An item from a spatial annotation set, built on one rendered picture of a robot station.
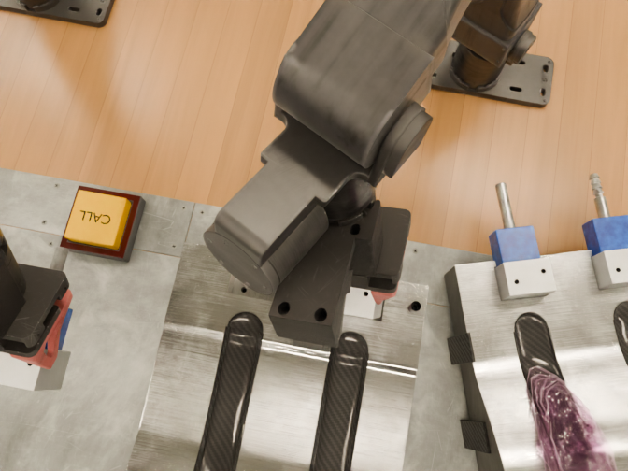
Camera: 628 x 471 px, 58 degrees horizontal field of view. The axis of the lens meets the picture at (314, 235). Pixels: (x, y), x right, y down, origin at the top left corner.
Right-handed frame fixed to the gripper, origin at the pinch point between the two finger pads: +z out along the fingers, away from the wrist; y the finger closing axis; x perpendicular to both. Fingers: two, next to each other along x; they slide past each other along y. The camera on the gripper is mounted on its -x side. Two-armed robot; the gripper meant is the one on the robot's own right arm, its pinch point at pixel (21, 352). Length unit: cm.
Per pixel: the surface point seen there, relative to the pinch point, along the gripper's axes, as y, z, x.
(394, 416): 34.7, 5.3, 3.3
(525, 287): 46.3, -1.5, 16.8
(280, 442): 24.1, 7.6, -0.5
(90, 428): 2.5, 16.7, 0.6
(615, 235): 56, -4, 24
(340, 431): 29.7, 7.0, 1.5
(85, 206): -3.7, 2.3, 20.4
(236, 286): 16.3, 2.7, 13.4
